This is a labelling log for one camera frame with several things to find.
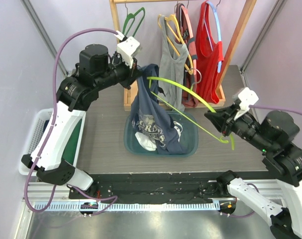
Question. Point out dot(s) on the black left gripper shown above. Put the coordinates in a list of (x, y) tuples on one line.
[(136, 72)]

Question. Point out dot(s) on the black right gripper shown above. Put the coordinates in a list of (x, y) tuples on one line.
[(228, 122)]

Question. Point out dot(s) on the navy blue tank top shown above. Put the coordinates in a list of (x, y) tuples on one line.
[(149, 118)]

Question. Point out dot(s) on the dark green hanger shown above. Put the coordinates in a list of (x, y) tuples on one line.
[(133, 22)]

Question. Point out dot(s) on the white tank top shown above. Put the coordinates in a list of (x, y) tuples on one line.
[(146, 142)]

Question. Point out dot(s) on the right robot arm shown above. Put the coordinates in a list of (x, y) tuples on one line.
[(283, 159)]

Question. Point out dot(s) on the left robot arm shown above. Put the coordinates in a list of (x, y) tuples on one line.
[(95, 71)]

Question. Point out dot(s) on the grey tank top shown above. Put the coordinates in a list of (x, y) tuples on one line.
[(172, 66)]

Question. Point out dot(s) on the pink tank top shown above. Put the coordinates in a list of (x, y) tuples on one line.
[(190, 81)]

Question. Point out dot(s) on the light blue hanger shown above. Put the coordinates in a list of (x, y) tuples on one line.
[(217, 23)]

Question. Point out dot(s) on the red tank top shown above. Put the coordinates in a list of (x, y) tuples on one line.
[(209, 62)]

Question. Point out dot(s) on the yellow hanger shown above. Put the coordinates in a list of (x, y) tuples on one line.
[(172, 24)]

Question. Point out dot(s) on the pink hanger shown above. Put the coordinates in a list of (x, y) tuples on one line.
[(188, 36)]

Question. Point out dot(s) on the wooden clothes rack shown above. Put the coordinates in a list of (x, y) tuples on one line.
[(237, 34)]

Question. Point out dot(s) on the teal plastic tub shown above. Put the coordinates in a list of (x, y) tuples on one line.
[(189, 138)]

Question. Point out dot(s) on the green folded cloth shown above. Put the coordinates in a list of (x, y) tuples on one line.
[(69, 152)]

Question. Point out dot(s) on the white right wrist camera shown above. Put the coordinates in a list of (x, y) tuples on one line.
[(244, 98)]

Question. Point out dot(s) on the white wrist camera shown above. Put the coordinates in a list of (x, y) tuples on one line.
[(128, 48), (244, 98)]

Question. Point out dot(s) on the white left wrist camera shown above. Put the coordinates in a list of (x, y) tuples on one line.
[(128, 48)]

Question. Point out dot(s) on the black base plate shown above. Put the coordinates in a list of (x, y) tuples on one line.
[(158, 188)]

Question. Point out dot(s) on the white slotted cable duct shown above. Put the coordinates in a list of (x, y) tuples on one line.
[(86, 206)]

